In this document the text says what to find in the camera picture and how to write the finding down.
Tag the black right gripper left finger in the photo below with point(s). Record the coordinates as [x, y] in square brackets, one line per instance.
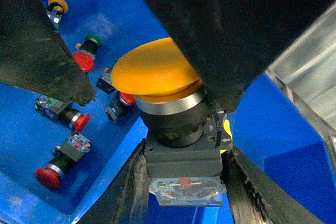
[35, 57]

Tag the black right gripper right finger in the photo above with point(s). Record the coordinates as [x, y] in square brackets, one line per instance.
[231, 42]

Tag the red button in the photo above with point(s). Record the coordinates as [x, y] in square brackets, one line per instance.
[120, 107]
[66, 157]
[85, 62]

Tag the big yellow mushroom button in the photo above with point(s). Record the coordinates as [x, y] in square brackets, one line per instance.
[186, 135]

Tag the small yellow button top left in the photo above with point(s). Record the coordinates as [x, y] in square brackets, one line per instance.
[55, 10]

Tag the green button centre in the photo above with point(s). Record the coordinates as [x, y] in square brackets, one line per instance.
[91, 44]

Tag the green button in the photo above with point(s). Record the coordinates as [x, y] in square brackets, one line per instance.
[91, 44]
[104, 81]

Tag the red button lying sideways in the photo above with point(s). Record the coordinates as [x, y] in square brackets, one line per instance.
[56, 110]

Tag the green button far right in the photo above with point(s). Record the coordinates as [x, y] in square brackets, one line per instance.
[104, 81]

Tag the large blue centre bin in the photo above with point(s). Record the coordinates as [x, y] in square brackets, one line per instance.
[266, 126]

